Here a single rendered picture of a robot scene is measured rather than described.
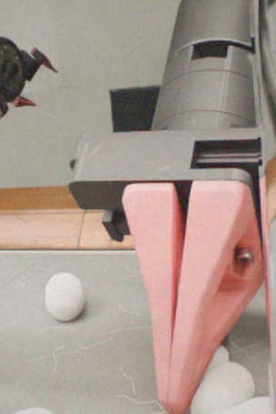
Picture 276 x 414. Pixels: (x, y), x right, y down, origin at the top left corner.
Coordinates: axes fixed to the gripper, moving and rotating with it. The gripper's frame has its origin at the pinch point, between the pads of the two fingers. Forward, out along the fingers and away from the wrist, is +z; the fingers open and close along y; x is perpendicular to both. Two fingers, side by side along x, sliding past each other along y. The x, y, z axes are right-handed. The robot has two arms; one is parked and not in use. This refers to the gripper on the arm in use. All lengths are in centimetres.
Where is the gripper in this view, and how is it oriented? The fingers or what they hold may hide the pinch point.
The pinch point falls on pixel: (175, 387)
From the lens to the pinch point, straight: 22.4
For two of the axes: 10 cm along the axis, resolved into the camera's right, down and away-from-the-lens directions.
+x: 2.7, 5.5, 7.9
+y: 9.5, 0.1, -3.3
